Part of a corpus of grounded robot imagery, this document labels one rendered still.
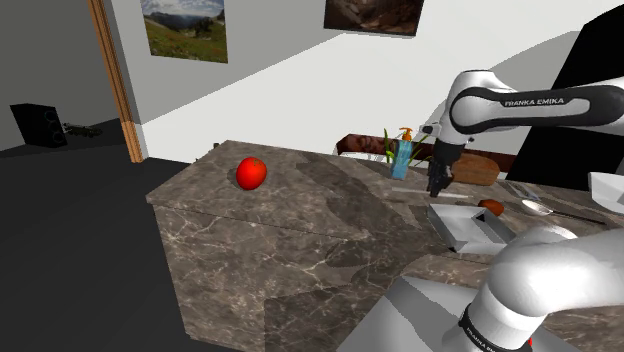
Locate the brown bread loaf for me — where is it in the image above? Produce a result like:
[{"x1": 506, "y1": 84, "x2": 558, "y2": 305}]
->
[{"x1": 450, "y1": 153, "x2": 501, "y2": 187}]

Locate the blue soap dispenser orange pump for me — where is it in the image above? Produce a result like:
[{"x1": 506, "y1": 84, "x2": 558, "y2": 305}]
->
[{"x1": 389, "y1": 127, "x2": 415, "y2": 181}]

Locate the green leafy plant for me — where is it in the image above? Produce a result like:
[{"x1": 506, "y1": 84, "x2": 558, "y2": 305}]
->
[{"x1": 382, "y1": 128, "x2": 433, "y2": 168}]

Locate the small brown potato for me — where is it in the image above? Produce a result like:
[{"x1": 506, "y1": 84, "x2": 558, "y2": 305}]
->
[{"x1": 478, "y1": 198, "x2": 506, "y2": 217}]

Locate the silver sink basin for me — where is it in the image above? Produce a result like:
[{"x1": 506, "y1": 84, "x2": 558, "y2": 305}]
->
[{"x1": 426, "y1": 203, "x2": 517, "y2": 256}]

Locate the silver spoon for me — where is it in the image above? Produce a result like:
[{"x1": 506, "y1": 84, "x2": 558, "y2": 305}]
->
[{"x1": 521, "y1": 199, "x2": 608, "y2": 226}]

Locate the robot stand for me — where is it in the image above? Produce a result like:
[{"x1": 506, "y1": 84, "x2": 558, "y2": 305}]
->
[{"x1": 336, "y1": 275, "x2": 495, "y2": 352}]

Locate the red tomato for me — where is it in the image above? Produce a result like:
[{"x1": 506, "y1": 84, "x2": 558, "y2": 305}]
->
[{"x1": 235, "y1": 156, "x2": 268, "y2": 191}]

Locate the brown marble kitchen island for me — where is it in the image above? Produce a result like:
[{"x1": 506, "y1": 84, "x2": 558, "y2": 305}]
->
[{"x1": 145, "y1": 139, "x2": 624, "y2": 352}]

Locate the black speaker box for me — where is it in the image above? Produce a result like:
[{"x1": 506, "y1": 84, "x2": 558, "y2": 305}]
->
[{"x1": 9, "y1": 102, "x2": 69, "y2": 149}]

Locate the dark brown wall picture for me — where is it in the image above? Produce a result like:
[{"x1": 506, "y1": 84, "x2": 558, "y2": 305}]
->
[{"x1": 323, "y1": 0, "x2": 426, "y2": 38}]

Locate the mountain meadow wall picture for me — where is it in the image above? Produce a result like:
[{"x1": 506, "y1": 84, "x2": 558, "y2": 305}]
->
[{"x1": 140, "y1": 0, "x2": 229, "y2": 65}]

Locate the wooden door frame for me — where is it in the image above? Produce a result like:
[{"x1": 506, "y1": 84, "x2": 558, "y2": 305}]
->
[{"x1": 87, "y1": 0, "x2": 145, "y2": 164}]

